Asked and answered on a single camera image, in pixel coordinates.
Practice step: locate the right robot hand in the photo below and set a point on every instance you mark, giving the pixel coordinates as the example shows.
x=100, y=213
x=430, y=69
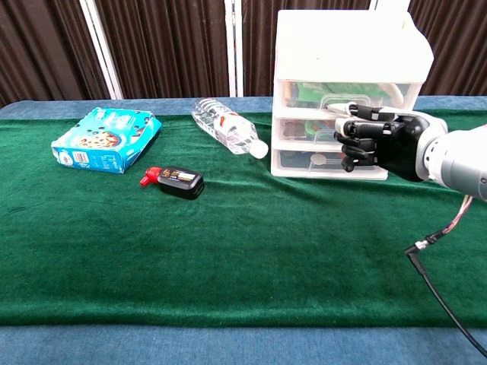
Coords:
x=399, y=144

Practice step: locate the clear drawer with green packets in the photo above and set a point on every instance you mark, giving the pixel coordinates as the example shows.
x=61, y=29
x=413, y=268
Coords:
x=304, y=102

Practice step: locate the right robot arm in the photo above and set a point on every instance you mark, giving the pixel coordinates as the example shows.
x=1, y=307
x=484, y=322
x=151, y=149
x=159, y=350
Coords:
x=460, y=163

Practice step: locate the clear drawer with round disc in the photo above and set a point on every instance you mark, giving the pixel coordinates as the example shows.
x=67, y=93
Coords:
x=304, y=161

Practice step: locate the clear drawer with mixed items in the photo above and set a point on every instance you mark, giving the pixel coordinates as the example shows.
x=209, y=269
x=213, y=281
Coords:
x=300, y=131

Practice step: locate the white plastic drawer unit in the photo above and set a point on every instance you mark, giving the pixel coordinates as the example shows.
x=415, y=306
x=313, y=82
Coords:
x=342, y=45

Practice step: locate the green paper packet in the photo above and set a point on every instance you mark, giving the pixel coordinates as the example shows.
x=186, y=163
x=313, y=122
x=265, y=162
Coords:
x=312, y=91

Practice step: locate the clear plastic water bottle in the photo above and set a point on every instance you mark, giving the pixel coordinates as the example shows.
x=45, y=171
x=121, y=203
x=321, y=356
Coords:
x=232, y=129

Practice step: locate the green flannel cloth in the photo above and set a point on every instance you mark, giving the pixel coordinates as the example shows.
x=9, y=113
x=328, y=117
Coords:
x=228, y=247

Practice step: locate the black ink bottle red cap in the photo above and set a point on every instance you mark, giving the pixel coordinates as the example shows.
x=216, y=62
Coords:
x=179, y=182

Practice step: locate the dark curtain folding screen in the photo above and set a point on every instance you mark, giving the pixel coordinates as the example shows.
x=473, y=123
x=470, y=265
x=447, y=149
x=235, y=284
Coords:
x=171, y=45

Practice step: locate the blue table cloth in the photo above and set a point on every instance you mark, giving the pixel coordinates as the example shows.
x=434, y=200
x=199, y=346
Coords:
x=228, y=346

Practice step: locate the blue cookie box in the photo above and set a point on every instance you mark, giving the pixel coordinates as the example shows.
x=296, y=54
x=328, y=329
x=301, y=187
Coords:
x=106, y=140

